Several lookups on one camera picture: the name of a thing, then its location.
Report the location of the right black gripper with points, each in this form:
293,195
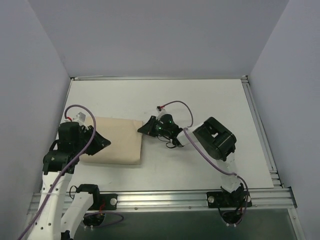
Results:
153,126

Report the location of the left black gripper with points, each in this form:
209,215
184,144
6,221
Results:
92,140

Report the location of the beige cloth kit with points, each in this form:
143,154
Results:
126,142

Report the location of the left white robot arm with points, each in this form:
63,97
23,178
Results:
58,168

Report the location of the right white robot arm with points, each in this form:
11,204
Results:
213,141

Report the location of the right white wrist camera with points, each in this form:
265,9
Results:
160,111

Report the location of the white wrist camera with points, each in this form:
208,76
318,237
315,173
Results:
79,118
160,111

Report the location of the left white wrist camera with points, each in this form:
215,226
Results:
79,118

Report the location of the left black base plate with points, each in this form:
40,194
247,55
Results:
104,202

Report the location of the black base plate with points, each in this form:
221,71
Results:
104,202
224,199

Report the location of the back aluminium rail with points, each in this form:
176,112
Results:
115,78

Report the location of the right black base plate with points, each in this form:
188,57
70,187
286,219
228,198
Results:
224,199

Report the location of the front aluminium rail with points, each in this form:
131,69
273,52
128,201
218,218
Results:
196,200

